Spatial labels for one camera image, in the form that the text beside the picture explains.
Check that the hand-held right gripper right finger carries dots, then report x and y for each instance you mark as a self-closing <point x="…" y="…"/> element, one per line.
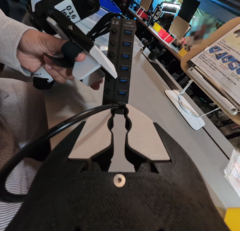
<point x="148" y="139"/>

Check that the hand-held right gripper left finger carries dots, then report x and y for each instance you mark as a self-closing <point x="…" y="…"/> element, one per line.
<point x="93" y="139"/>

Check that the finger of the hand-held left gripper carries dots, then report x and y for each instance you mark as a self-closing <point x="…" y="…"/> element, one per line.
<point x="106" y="64"/>
<point x="91" y="81"/>

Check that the black usb hub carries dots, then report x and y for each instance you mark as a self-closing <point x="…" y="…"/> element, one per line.
<point x="122" y="62"/>

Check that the person's left forearm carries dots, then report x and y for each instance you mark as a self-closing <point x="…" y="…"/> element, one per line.
<point x="13" y="39"/>

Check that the bright desk lamp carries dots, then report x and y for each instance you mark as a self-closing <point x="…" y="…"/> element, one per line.
<point x="169" y="7"/>

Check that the person's left hand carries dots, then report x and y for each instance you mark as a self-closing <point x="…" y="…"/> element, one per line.
<point x="37" y="49"/>

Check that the clear plastic bin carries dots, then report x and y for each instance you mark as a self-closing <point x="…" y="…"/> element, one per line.
<point x="101" y="37"/>

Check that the blue plastic bin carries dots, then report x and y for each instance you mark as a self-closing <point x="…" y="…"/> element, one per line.
<point x="107" y="1"/>

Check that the small black device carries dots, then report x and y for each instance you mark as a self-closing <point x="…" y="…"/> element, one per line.
<point x="155" y="54"/>

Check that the cardboard document stand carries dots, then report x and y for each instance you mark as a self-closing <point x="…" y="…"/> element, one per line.
<point x="145" y="0"/>
<point x="179" y="27"/>

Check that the black white marker tag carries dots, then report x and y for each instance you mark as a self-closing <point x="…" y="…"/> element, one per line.
<point x="157" y="11"/>

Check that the wooden document stand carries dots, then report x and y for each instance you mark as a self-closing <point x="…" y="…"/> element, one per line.
<point x="189" y="60"/>

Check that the stack of clear packets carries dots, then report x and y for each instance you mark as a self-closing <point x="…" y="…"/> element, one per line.
<point x="233" y="171"/>

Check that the black monitor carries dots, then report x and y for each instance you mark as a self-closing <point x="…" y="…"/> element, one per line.
<point x="189" y="7"/>

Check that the printed instruction sheet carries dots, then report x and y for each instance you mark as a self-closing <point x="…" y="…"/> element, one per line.
<point x="223" y="62"/>

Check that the yellow box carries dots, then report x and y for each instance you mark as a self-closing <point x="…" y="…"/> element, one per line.
<point x="233" y="218"/>

